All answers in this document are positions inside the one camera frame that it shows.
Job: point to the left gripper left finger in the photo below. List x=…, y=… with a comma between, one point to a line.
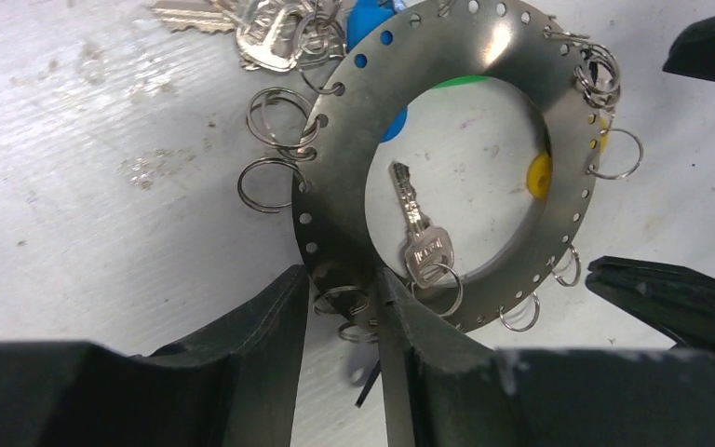
x=232, y=382

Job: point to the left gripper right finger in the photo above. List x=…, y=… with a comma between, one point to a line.
x=442, y=388

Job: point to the round steel key organizer disc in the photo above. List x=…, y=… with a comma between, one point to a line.
x=468, y=148

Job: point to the bunch of silver keys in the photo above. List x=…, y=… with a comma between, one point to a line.
x=275, y=35

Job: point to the silver key on disc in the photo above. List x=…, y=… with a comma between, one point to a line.
x=429, y=250

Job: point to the yellow key tag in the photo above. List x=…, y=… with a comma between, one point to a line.
x=539, y=173

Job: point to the green key tag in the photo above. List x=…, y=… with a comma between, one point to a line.
x=461, y=81

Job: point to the blue key tag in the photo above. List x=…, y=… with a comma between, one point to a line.
x=366, y=32

